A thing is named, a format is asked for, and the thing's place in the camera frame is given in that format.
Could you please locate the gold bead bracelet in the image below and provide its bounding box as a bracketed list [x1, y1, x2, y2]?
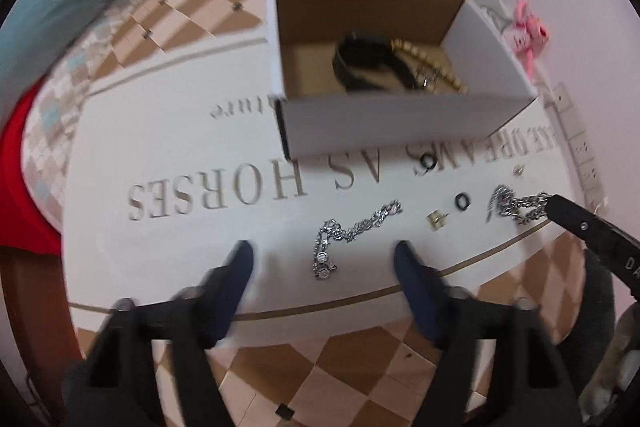
[389, 38, 470, 94]

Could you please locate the pink plush toy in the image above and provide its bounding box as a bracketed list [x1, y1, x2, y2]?
[501, 0, 552, 74]

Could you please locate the black band bracelet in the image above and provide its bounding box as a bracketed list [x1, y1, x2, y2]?
[332, 32, 426, 92]

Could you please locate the red cloth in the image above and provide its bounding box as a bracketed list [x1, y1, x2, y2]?
[0, 86, 65, 259]

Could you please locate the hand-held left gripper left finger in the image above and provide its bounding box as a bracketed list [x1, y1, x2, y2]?
[65, 240, 256, 427]

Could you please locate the silver link chain bracelet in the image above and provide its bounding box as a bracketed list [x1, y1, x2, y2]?
[484, 185, 554, 226]

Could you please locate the white cardboard box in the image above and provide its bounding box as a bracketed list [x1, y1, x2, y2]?
[265, 0, 541, 160]

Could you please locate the silver chain with round charms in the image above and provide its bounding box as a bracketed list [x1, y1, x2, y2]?
[312, 200, 404, 282]

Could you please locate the white power strip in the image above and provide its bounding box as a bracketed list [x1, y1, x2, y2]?
[549, 82, 609, 214]

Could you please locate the checkered printed tablecloth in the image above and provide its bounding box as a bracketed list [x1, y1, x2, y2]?
[21, 0, 603, 427]

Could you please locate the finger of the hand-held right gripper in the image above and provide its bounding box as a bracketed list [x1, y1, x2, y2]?
[546, 194, 640, 304]

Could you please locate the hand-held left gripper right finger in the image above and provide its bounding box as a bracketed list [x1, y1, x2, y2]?
[393, 241, 584, 427]

